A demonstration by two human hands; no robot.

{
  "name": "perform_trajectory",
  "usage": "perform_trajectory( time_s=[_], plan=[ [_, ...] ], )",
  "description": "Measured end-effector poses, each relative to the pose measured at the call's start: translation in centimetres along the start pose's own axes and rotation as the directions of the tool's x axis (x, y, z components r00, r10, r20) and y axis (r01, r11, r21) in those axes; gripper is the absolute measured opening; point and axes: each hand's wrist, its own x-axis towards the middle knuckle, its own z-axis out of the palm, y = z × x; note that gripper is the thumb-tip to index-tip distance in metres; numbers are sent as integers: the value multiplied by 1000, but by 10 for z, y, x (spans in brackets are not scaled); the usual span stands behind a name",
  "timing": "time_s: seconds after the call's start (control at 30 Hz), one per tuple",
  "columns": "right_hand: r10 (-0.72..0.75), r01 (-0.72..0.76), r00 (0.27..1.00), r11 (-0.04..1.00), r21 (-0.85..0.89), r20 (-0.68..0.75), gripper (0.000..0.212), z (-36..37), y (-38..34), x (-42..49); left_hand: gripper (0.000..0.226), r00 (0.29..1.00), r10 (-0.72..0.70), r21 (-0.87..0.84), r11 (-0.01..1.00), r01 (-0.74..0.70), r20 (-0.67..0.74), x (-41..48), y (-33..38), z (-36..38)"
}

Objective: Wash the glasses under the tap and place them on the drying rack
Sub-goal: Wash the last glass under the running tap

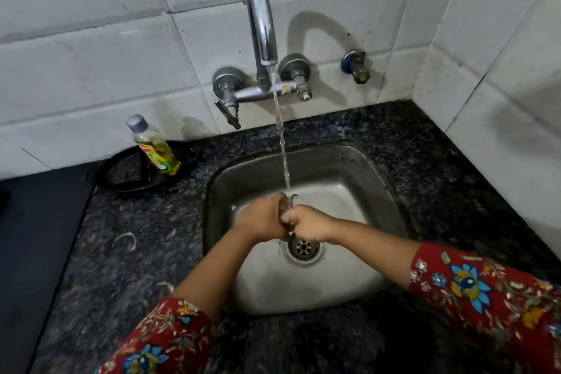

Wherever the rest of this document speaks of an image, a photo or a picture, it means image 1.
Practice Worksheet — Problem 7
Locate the person's left hand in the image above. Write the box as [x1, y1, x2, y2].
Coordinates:
[236, 193, 291, 243]

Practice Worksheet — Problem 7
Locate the person's right hand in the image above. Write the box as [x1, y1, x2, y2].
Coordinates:
[280, 204, 341, 244]

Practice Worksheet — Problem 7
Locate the person's left forearm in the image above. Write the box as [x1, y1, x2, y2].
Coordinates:
[172, 225, 260, 323]

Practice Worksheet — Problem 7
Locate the person's right forearm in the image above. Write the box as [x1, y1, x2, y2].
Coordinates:
[335, 218, 422, 290]

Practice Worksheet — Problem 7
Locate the metal sink drain strainer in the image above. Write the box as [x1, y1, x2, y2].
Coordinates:
[287, 236, 324, 264]

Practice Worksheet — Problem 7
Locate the stainless steel sink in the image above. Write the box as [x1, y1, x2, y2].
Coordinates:
[202, 141, 413, 316]

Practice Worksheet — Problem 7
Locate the running water stream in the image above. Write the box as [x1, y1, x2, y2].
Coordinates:
[269, 63, 293, 195]

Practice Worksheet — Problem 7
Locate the yellow dish soap bottle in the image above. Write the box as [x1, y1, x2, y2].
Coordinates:
[127, 114, 182, 176]

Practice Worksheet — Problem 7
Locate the black oval tray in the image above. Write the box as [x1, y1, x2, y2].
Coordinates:
[95, 141, 200, 193]

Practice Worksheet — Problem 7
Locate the angle valve with blue flange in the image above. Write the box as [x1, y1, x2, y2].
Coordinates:
[340, 50, 372, 84]

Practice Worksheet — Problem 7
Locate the red floral sleeve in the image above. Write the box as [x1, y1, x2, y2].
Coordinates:
[409, 242, 561, 374]
[94, 297, 218, 374]

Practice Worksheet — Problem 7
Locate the black glass cooktop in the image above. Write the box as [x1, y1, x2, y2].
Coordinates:
[0, 162, 97, 374]

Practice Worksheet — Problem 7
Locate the chrome wall mixer tap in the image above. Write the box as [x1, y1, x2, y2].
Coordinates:
[212, 0, 313, 130]

